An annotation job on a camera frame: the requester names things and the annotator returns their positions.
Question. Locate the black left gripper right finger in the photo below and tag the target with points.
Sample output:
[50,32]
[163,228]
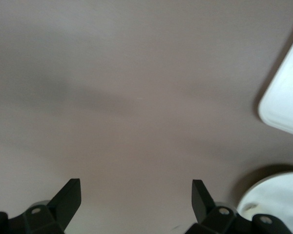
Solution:
[205,204]

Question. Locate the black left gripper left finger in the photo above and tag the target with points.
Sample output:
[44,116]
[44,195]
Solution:
[61,204]

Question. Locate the white tray with bear print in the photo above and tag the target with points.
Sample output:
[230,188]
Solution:
[285,97]

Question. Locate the white round plate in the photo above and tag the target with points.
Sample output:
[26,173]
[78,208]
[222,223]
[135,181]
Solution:
[278,195]

